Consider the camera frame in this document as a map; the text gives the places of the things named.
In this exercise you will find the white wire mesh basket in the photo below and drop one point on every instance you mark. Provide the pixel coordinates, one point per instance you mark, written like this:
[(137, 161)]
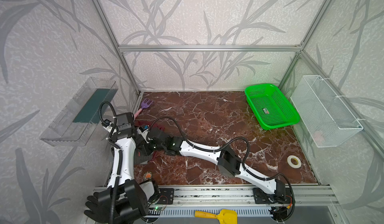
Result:
[(327, 118)]

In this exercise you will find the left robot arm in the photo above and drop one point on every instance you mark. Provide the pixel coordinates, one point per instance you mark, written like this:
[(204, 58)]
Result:
[(125, 200)]

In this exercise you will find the dark grey striped shirt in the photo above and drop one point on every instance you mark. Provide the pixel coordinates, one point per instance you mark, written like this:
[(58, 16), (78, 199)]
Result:
[(149, 148)]

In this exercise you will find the yellow toy shovel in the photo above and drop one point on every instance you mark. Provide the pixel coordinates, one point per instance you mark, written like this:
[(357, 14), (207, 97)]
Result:
[(224, 217)]

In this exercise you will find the white tape roll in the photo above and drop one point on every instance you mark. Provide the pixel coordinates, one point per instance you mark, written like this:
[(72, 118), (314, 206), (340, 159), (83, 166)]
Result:
[(294, 162)]

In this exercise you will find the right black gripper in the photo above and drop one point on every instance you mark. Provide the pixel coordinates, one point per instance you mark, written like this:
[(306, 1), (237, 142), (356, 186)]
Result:
[(151, 134)]

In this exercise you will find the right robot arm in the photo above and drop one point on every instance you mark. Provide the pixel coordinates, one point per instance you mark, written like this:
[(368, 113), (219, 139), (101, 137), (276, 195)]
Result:
[(225, 158)]

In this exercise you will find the clear plastic wall bin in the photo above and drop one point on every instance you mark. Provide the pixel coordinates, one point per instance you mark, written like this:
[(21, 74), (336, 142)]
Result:
[(76, 123)]

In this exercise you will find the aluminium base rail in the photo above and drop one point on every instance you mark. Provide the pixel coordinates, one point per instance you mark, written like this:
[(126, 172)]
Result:
[(241, 196)]

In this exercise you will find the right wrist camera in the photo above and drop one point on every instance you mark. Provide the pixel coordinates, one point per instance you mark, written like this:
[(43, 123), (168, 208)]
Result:
[(143, 131)]

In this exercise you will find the black green work glove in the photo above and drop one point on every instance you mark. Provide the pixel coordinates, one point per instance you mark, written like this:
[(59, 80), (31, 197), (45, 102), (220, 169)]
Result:
[(99, 207)]

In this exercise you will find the green plastic basket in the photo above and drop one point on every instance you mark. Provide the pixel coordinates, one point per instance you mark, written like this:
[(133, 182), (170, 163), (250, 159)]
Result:
[(271, 108)]

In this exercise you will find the purple pink toy rake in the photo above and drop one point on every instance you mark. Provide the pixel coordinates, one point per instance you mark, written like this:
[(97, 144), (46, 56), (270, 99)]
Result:
[(146, 103)]

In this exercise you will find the small round orange lid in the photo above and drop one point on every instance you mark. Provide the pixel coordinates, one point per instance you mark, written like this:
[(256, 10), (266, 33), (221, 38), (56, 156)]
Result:
[(148, 175)]

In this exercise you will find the maroon folded shirt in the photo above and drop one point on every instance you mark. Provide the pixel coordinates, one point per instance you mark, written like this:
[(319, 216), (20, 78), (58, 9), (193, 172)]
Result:
[(141, 123)]

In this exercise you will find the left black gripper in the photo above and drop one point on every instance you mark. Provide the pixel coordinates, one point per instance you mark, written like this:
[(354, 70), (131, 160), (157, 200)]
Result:
[(141, 153)]

